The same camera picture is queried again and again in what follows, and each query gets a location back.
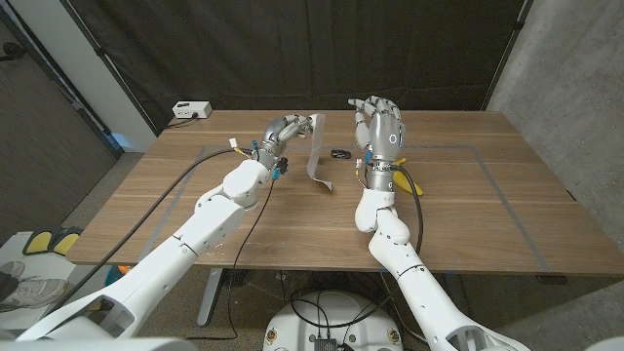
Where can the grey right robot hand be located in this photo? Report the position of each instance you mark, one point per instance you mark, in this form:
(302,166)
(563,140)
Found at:
(385,134)

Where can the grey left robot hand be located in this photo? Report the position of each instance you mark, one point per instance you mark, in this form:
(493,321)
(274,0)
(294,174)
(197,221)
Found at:
(275,134)

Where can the yellow new driver bumper sticker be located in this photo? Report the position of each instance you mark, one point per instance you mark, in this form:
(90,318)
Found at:
(317,151)

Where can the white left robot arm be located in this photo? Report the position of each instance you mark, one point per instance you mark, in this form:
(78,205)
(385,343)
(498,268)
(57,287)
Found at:
(195,239)

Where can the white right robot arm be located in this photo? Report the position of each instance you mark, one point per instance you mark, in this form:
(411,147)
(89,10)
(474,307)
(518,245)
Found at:
(419,292)

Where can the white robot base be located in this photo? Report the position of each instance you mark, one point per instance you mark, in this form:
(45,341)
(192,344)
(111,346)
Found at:
(336,322)

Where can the yellow toy banana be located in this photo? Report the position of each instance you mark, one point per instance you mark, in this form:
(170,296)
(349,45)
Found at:
(407,184)

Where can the small black object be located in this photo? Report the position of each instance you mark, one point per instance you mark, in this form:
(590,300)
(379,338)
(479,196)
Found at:
(341,154)

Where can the black backdrop curtain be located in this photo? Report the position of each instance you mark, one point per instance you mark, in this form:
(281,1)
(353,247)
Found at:
(390,49)

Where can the white power outlet box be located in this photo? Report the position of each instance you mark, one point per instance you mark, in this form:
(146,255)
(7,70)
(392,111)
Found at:
(191,109)

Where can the black backdrop stand pole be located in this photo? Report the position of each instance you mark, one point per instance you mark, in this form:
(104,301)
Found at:
(112,68)
(509,49)

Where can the grey table leg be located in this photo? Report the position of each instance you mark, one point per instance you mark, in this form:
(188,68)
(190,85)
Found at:
(463,312)
(210,297)

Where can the teal orange sneaker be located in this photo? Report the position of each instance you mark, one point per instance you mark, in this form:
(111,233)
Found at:
(114,275)

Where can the yellow foot pedal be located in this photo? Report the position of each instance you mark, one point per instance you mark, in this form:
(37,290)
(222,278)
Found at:
(38,242)
(67,242)

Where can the white sneaker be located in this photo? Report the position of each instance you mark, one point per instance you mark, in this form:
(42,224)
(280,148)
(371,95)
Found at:
(12,268)
(39,292)

